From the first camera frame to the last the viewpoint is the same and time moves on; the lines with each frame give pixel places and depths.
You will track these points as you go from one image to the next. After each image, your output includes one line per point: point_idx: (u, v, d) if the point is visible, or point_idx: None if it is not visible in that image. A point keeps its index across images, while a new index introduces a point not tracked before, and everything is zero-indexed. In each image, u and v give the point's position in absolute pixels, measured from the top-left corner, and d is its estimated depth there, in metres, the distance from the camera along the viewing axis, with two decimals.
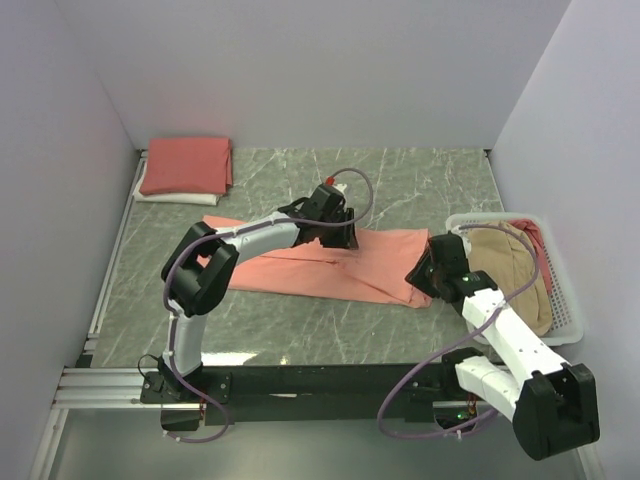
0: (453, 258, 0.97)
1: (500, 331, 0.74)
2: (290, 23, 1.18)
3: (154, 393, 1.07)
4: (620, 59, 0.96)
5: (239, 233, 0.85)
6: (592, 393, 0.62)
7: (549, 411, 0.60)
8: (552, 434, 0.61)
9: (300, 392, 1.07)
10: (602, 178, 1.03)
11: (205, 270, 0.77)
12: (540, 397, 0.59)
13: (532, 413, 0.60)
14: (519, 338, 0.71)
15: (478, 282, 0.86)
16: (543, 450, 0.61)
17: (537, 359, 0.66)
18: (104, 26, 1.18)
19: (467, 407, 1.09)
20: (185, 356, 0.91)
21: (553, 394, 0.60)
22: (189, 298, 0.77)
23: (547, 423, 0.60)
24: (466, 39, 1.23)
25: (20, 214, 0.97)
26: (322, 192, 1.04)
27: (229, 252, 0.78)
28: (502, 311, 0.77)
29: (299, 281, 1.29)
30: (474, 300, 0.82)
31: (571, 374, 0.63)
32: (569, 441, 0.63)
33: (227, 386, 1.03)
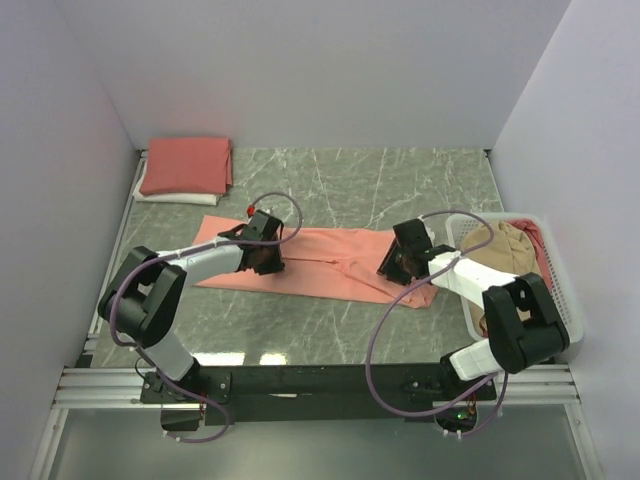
0: (416, 237, 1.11)
1: (459, 274, 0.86)
2: (290, 23, 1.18)
3: (153, 393, 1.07)
4: (620, 59, 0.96)
5: (183, 255, 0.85)
6: (545, 295, 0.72)
7: (512, 315, 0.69)
8: (522, 338, 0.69)
9: (300, 392, 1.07)
10: (602, 177, 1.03)
11: (151, 295, 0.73)
12: (498, 300, 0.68)
13: (498, 321, 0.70)
14: (475, 272, 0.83)
15: (438, 251, 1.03)
16: (518, 352, 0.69)
17: (491, 279, 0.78)
18: (104, 27, 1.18)
19: (467, 407, 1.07)
20: (169, 366, 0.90)
21: (509, 299, 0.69)
22: (135, 330, 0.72)
23: (514, 328, 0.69)
24: (466, 39, 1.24)
25: (21, 214, 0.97)
26: (261, 217, 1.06)
27: (175, 272, 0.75)
28: (459, 260, 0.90)
29: (300, 284, 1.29)
30: (436, 263, 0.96)
31: (524, 281, 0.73)
32: (542, 346, 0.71)
33: (227, 386, 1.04)
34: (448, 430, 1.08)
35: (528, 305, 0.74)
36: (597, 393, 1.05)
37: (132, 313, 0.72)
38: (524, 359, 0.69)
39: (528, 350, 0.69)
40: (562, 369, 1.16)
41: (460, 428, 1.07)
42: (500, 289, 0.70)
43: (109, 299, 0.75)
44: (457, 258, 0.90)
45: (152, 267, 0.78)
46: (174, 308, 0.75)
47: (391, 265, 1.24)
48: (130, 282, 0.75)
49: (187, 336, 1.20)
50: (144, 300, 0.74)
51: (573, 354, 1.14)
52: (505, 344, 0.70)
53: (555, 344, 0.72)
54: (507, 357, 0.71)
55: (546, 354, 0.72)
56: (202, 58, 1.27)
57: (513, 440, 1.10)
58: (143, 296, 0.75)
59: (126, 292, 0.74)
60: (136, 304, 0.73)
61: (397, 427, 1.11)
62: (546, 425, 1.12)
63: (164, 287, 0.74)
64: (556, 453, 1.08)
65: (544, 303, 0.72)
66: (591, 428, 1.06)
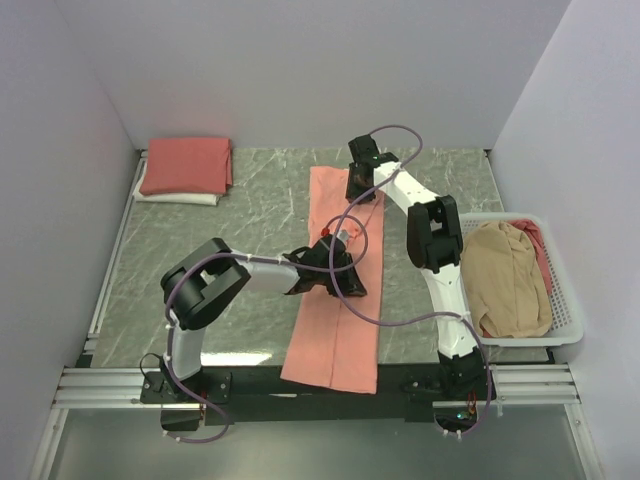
0: (366, 148, 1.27)
1: (397, 184, 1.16)
2: (290, 23, 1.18)
3: (154, 393, 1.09)
4: (620, 59, 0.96)
5: (252, 260, 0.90)
6: (454, 213, 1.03)
7: (424, 227, 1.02)
8: (430, 245, 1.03)
9: (300, 392, 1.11)
10: (603, 174, 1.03)
11: (214, 286, 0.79)
12: (415, 214, 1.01)
13: (416, 230, 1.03)
14: (407, 187, 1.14)
15: (384, 157, 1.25)
16: (423, 252, 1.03)
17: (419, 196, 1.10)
18: (104, 27, 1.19)
19: (467, 407, 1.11)
20: (183, 359, 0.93)
21: (424, 215, 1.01)
22: (186, 312, 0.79)
23: (424, 236, 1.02)
24: (465, 39, 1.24)
25: (19, 214, 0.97)
26: (323, 245, 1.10)
27: (239, 273, 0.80)
28: (400, 174, 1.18)
29: (376, 270, 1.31)
30: (380, 170, 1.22)
31: (442, 203, 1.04)
32: (444, 251, 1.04)
33: (227, 386, 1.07)
34: (448, 430, 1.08)
35: (442, 220, 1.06)
36: (597, 393, 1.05)
37: (189, 297, 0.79)
38: (427, 257, 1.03)
39: (433, 251, 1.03)
40: (562, 369, 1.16)
41: (461, 428, 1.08)
42: (419, 209, 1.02)
43: (174, 275, 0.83)
44: (397, 172, 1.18)
45: (222, 260, 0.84)
46: (225, 304, 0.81)
47: (355, 189, 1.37)
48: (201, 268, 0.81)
49: None
50: (204, 289, 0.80)
51: (574, 354, 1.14)
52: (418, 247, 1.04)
53: (456, 248, 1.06)
54: (420, 256, 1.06)
55: (450, 256, 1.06)
56: (202, 57, 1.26)
57: (513, 441, 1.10)
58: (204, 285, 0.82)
59: (192, 276, 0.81)
60: (195, 289, 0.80)
61: (396, 427, 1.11)
62: (546, 425, 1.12)
63: (227, 282, 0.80)
64: (557, 454, 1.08)
65: (452, 218, 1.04)
66: (592, 428, 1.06)
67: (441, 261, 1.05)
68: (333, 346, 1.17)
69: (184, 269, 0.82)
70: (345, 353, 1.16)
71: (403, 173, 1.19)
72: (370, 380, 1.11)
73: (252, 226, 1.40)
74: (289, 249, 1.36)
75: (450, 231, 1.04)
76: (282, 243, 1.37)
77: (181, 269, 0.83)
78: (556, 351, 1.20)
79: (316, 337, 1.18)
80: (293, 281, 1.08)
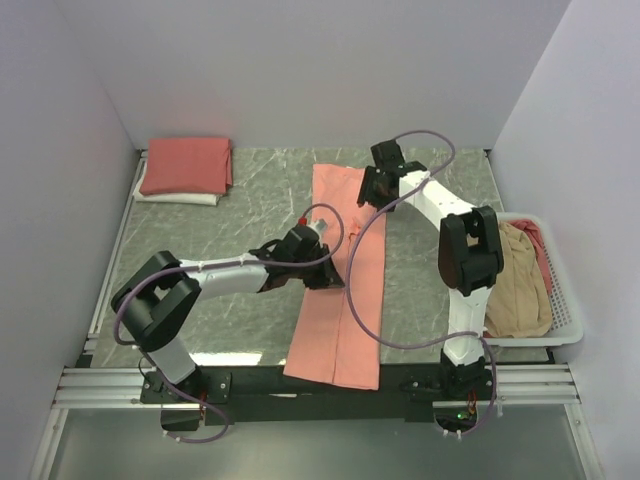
0: (390, 156, 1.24)
1: (428, 191, 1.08)
2: (290, 23, 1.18)
3: (154, 393, 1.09)
4: (620, 59, 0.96)
5: (204, 269, 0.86)
6: (493, 227, 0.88)
7: (459, 241, 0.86)
8: (465, 262, 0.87)
9: (300, 392, 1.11)
10: (602, 175, 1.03)
11: (161, 303, 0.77)
12: (450, 226, 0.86)
13: (450, 244, 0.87)
14: (437, 196, 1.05)
15: (410, 166, 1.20)
16: (458, 271, 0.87)
17: (452, 206, 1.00)
18: (105, 27, 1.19)
19: (467, 407, 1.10)
20: (168, 367, 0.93)
21: (460, 228, 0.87)
22: (138, 333, 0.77)
23: (460, 252, 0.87)
24: (465, 40, 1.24)
25: (19, 214, 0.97)
26: (293, 236, 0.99)
27: (188, 288, 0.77)
28: (430, 183, 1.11)
29: (377, 268, 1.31)
30: (407, 180, 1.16)
31: (479, 214, 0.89)
32: (483, 270, 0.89)
33: (227, 386, 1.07)
34: (448, 430, 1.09)
35: (478, 235, 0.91)
36: (597, 393, 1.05)
37: (139, 316, 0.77)
38: (463, 278, 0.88)
39: (469, 270, 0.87)
40: (562, 369, 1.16)
41: (460, 428, 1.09)
42: (456, 221, 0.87)
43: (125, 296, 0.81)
44: (427, 181, 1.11)
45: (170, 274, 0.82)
46: (179, 322, 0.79)
47: (370, 194, 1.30)
48: (147, 285, 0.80)
49: (187, 336, 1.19)
50: (153, 307, 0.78)
51: (574, 355, 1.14)
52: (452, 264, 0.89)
53: (495, 267, 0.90)
54: (454, 277, 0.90)
55: (487, 277, 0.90)
56: (202, 57, 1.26)
57: (513, 441, 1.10)
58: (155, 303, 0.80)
59: (141, 294, 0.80)
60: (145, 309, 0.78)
61: (397, 427, 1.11)
62: (546, 425, 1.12)
63: (174, 297, 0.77)
64: (557, 454, 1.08)
65: (490, 232, 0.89)
66: (592, 428, 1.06)
67: (476, 283, 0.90)
68: (336, 342, 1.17)
69: (131, 288, 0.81)
70: (347, 349, 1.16)
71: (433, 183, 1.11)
72: (372, 376, 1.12)
73: (252, 226, 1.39)
74: None
75: (489, 247, 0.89)
76: None
77: (128, 289, 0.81)
78: (556, 351, 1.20)
79: (319, 335, 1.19)
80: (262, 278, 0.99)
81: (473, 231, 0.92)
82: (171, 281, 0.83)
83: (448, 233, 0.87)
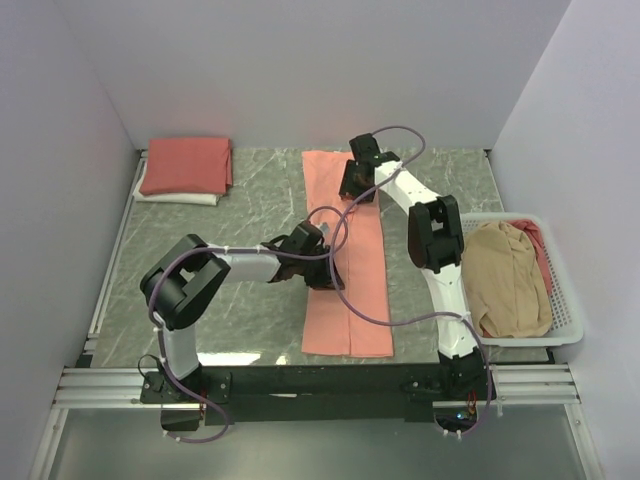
0: (366, 148, 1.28)
1: (398, 184, 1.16)
2: (290, 23, 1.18)
3: (154, 393, 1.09)
4: (620, 58, 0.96)
5: (229, 252, 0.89)
6: (455, 214, 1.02)
7: (424, 227, 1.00)
8: (430, 244, 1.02)
9: (300, 392, 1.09)
10: (602, 176, 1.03)
11: (194, 280, 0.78)
12: (416, 214, 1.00)
13: (416, 229, 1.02)
14: (409, 186, 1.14)
15: (385, 157, 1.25)
16: (423, 252, 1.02)
17: (419, 195, 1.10)
18: (104, 28, 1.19)
19: (467, 407, 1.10)
20: (178, 359, 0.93)
21: (425, 216, 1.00)
22: (170, 311, 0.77)
23: (425, 237, 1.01)
24: (466, 38, 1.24)
25: (19, 213, 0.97)
26: (301, 231, 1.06)
27: (219, 265, 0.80)
28: (402, 173, 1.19)
29: (374, 255, 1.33)
30: (382, 170, 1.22)
31: (442, 202, 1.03)
32: (445, 251, 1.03)
33: (227, 386, 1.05)
34: (448, 430, 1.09)
35: (442, 219, 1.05)
36: (596, 393, 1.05)
37: (170, 293, 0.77)
38: (429, 258, 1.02)
39: (434, 250, 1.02)
40: (562, 369, 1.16)
41: (460, 428, 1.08)
42: (423, 208, 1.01)
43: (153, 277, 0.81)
44: (399, 171, 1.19)
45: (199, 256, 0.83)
46: (209, 299, 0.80)
47: (351, 186, 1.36)
48: (178, 265, 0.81)
49: None
50: (185, 284, 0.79)
51: (573, 355, 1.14)
52: (419, 247, 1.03)
53: (457, 248, 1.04)
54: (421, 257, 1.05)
55: (451, 257, 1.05)
56: (202, 57, 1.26)
57: (514, 441, 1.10)
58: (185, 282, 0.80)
59: (172, 273, 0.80)
60: (176, 287, 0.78)
61: (396, 427, 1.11)
62: (546, 425, 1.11)
63: (207, 276, 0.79)
64: (556, 453, 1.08)
65: (452, 218, 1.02)
66: (591, 427, 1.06)
67: (442, 261, 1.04)
68: (348, 319, 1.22)
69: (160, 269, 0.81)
70: (360, 324, 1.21)
71: (404, 172, 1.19)
72: (384, 348, 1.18)
73: (252, 226, 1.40)
74: None
75: (451, 230, 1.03)
76: None
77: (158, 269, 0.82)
78: (556, 351, 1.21)
79: (325, 324, 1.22)
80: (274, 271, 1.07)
81: (437, 217, 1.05)
82: (198, 263, 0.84)
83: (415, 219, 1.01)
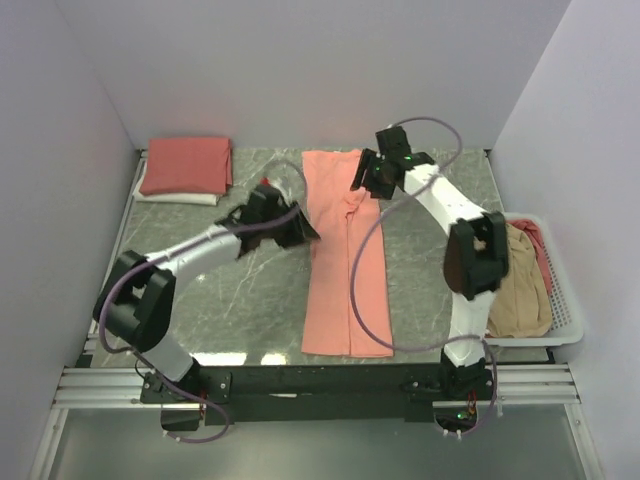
0: (397, 143, 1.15)
1: (434, 193, 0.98)
2: (290, 22, 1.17)
3: (154, 393, 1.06)
4: (620, 58, 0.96)
5: (173, 256, 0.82)
6: (503, 234, 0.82)
7: (468, 247, 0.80)
8: (473, 268, 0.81)
9: (301, 392, 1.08)
10: (600, 177, 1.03)
11: (140, 302, 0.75)
12: (458, 232, 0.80)
13: (457, 250, 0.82)
14: (450, 199, 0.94)
15: (418, 159, 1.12)
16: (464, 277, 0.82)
17: (462, 209, 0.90)
18: (104, 27, 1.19)
19: (467, 407, 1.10)
20: (168, 366, 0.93)
21: (470, 235, 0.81)
22: (130, 336, 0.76)
23: (466, 258, 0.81)
24: (466, 38, 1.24)
25: (19, 213, 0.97)
26: (258, 197, 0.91)
27: (162, 279, 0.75)
28: (438, 180, 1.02)
29: (375, 255, 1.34)
30: (413, 175, 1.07)
31: (489, 219, 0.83)
32: (490, 275, 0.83)
33: (227, 386, 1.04)
34: (448, 430, 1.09)
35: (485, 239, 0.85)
36: (596, 393, 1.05)
37: (124, 318, 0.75)
38: (469, 283, 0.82)
39: (476, 274, 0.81)
40: (562, 369, 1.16)
41: (461, 428, 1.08)
42: (467, 226, 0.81)
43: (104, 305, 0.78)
44: (436, 178, 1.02)
45: (140, 272, 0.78)
46: (166, 311, 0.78)
47: (370, 180, 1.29)
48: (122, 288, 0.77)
49: (187, 336, 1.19)
50: (135, 307, 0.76)
51: (573, 355, 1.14)
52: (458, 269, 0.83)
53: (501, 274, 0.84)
54: (459, 280, 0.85)
55: (491, 284, 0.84)
56: (202, 57, 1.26)
57: (514, 441, 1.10)
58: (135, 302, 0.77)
59: (119, 297, 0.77)
60: (126, 311, 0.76)
61: (396, 427, 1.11)
62: (546, 425, 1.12)
63: (152, 293, 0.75)
64: (556, 453, 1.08)
65: (500, 238, 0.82)
66: (591, 427, 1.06)
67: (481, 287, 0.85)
68: (348, 319, 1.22)
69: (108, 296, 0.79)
70: (361, 324, 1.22)
71: (441, 180, 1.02)
72: (385, 348, 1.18)
73: None
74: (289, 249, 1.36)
75: (498, 253, 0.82)
76: None
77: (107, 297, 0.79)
78: (556, 351, 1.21)
79: (326, 324, 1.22)
80: (238, 245, 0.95)
81: (480, 236, 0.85)
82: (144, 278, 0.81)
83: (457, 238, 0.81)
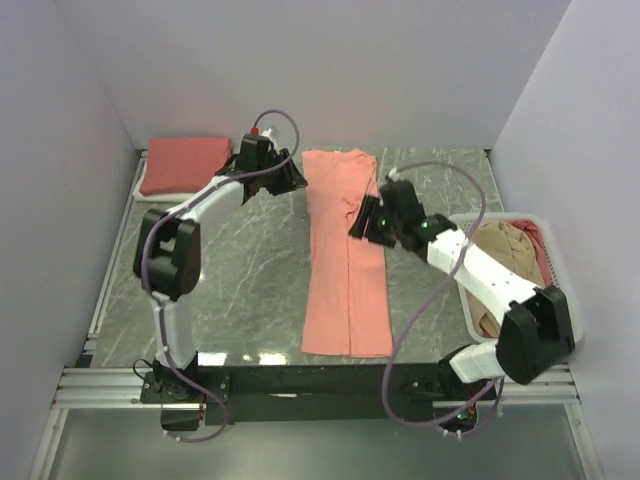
0: (408, 202, 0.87)
1: (467, 267, 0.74)
2: (290, 21, 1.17)
3: (154, 393, 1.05)
4: (620, 58, 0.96)
5: (191, 207, 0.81)
6: (567, 311, 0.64)
7: (532, 338, 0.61)
8: (540, 358, 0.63)
9: (300, 392, 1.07)
10: (601, 176, 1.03)
11: (175, 252, 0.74)
12: (519, 325, 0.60)
13: (517, 343, 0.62)
14: (491, 275, 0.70)
15: (441, 223, 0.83)
16: (530, 372, 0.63)
17: (510, 288, 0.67)
18: (105, 28, 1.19)
19: (467, 407, 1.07)
20: (180, 347, 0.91)
21: (533, 323, 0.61)
22: (172, 285, 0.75)
23: (532, 352, 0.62)
24: (466, 38, 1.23)
25: (20, 213, 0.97)
26: (250, 142, 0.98)
27: (190, 226, 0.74)
28: (468, 251, 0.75)
29: (374, 255, 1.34)
30: (438, 246, 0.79)
31: (544, 295, 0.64)
32: (555, 360, 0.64)
33: (226, 386, 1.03)
34: (448, 430, 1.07)
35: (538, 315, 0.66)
36: (596, 393, 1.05)
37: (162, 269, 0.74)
38: (537, 376, 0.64)
39: (542, 364, 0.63)
40: (562, 369, 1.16)
41: (460, 428, 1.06)
42: (525, 310, 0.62)
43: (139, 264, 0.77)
44: (467, 248, 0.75)
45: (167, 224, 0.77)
46: (200, 253, 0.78)
47: (374, 233, 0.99)
48: (154, 243, 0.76)
49: None
50: (170, 257, 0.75)
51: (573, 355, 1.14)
52: (519, 363, 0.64)
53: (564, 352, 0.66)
54: (519, 371, 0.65)
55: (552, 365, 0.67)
56: (201, 57, 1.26)
57: (514, 441, 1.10)
58: (168, 253, 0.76)
59: (152, 251, 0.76)
60: (162, 263, 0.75)
61: (396, 427, 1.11)
62: (546, 425, 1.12)
63: (183, 239, 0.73)
64: (556, 453, 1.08)
65: (562, 316, 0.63)
66: (591, 428, 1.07)
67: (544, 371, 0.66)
68: (348, 319, 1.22)
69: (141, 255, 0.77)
70: (361, 324, 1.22)
71: (472, 247, 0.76)
72: (385, 347, 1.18)
73: (252, 226, 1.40)
74: (289, 249, 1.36)
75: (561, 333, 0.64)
76: (282, 243, 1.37)
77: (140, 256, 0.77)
78: None
79: (326, 323, 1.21)
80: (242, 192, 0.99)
81: None
82: (170, 232, 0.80)
83: (516, 330, 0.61)
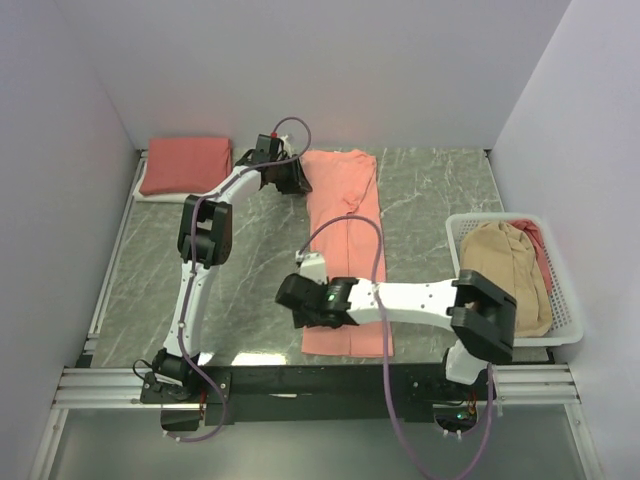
0: (305, 289, 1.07)
1: (392, 307, 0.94)
2: (290, 21, 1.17)
3: (154, 393, 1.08)
4: (621, 57, 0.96)
5: (223, 192, 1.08)
6: (484, 281, 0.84)
7: (482, 324, 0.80)
8: (499, 333, 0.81)
9: (300, 392, 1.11)
10: (600, 173, 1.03)
11: (214, 228, 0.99)
12: (465, 326, 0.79)
13: (477, 337, 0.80)
14: (409, 302, 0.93)
15: (342, 292, 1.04)
16: (502, 347, 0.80)
17: (436, 300, 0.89)
18: (104, 27, 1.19)
19: (467, 407, 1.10)
20: (193, 331, 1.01)
21: (472, 313, 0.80)
22: (211, 255, 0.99)
23: (490, 333, 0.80)
24: (466, 37, 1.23)
25: (20, 212, 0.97)
26: (265, 140, 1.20)
27: (224, 208, 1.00)
28: (380, 293, 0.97)
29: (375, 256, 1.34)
30: (356, 305, 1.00)
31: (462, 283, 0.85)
32: (508, 322, 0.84)
33: (227, 386, 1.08)
34: (448, 430, 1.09)
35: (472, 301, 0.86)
36: (597, 393, 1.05)
37: (205, 243, 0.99)
38: (507, 345, 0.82)
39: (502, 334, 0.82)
40: (562, 369, 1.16)
41: (460, 428, 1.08)
42: (460, 311, 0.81)
43: (184, 239, 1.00)
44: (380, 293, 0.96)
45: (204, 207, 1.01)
46: (231, 232, 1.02)
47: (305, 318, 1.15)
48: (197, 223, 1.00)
49: None
50: (211, 233, 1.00)
51: (574, 355, 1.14)
52: (491, 349, 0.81)
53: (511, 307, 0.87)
54: (499, 352, 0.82)
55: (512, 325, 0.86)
56: (201, 56, 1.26)
57: (514, 441, 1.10)
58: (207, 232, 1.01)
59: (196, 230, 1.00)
60: (205, 238, 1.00)
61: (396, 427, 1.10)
62: (546, 425, 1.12)
63: (221, 219, 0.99)
64: (557, 453, 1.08)
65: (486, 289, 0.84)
66: (592, 428, 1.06)
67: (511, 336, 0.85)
68: None
69: (186, 232, 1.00)
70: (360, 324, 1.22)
71: (379, 287, 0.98)
72: (385, 348, 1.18)
73: (252, 226, 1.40)
74: (289, 249, 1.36)
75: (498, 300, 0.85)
76: (282, 243, 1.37)
77: (186, 234, 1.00)
78: (556, 351, 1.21)
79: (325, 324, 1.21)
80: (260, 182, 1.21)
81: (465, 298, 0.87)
82: (204, 212, 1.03)
83: (467, 330, 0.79)
